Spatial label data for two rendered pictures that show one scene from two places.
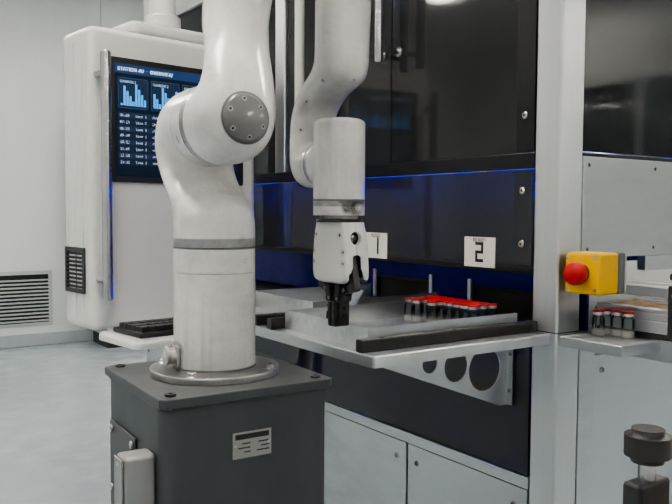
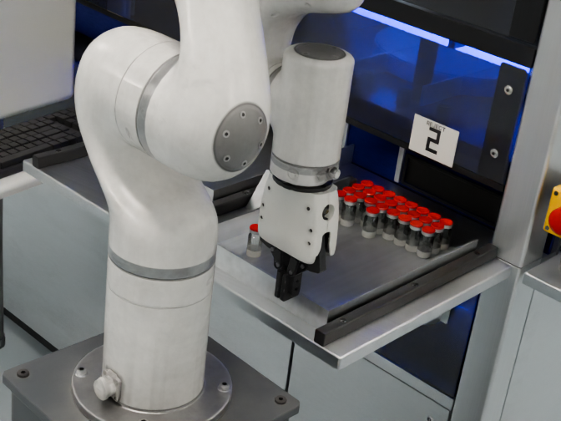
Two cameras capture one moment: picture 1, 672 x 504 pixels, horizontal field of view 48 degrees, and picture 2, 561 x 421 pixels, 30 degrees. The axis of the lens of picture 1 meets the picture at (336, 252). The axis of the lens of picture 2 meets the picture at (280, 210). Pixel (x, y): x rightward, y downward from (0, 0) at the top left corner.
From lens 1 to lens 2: 0.63 m
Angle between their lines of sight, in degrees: 28
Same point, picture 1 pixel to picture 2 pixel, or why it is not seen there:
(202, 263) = (159, 296)
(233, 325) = (190, 357)
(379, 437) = not seen: hidden behind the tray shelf
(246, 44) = (240, 18)
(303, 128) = not seen: hidden behind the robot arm
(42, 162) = not seen: outside the picture
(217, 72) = (207, 78)
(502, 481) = (420, 393)
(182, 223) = (133, 245)
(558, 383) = (510, 318)
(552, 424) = (495, 358)
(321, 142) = (298, 92)
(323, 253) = (279, 218)
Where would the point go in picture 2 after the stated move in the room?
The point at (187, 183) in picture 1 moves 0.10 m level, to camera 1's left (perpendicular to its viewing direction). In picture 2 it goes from (131, 177) to (34, 175)
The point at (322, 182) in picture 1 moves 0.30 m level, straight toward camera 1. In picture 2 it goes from (293, 143) to (367, 273)
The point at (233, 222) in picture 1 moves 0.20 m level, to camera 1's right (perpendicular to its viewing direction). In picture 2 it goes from (201, 244) to (380, 245)
